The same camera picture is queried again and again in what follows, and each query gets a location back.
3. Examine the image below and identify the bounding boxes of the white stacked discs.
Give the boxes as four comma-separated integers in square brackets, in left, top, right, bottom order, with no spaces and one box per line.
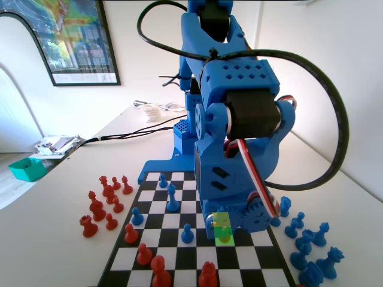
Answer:
[142,103,162,123]

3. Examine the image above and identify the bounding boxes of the tall blue chess king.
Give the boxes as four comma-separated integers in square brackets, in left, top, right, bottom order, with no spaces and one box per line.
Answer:
[166,183,181,213]

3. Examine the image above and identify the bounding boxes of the white arched furniture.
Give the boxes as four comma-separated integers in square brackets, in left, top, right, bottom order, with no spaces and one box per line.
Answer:
[0,62,42,154]

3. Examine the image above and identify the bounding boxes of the white door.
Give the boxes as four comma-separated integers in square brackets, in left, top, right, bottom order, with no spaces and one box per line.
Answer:
[236,0,260,51]

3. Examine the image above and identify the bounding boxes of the red king front piece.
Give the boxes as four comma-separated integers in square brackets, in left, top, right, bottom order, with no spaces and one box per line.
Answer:
[198,261,218,287]

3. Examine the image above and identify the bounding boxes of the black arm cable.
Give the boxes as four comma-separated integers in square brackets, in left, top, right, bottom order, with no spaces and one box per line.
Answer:
[136,0,350,192]

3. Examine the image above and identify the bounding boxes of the blue base plate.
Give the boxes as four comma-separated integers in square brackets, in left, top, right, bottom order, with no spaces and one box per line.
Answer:
[137,146,196,185]

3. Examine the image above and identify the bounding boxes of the red chess queen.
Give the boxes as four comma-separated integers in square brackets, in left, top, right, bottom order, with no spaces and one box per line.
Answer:
[99,175,110,197]

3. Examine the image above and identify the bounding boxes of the pile of papers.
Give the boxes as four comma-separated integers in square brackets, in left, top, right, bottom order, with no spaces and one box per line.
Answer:
[29,134,81,161]

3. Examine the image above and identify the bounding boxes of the framed map poster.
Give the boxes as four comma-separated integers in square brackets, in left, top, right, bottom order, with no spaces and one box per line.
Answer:
[0,0,121,87]

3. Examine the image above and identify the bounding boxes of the black white chessboard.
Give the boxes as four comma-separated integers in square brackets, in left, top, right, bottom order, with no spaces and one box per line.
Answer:
[95,170,297,287]

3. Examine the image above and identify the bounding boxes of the blue chess rook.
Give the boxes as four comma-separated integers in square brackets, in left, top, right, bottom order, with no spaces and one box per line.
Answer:
[295,228,315,249]

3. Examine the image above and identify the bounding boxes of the red chess knight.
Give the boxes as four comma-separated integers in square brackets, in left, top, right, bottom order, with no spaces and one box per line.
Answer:
[89,200,107,222]
[102,185,118,205]

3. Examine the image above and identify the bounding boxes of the blue chess queen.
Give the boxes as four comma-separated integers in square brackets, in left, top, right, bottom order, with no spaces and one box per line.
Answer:
[316,246,345,280]

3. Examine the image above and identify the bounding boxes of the green plastic box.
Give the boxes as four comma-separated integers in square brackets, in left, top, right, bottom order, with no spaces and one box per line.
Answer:
[8,157,48,182]

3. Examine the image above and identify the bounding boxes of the black table cable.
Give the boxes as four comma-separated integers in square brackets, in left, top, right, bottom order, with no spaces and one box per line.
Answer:
[67,127,176,158]
[98,114,189,140]

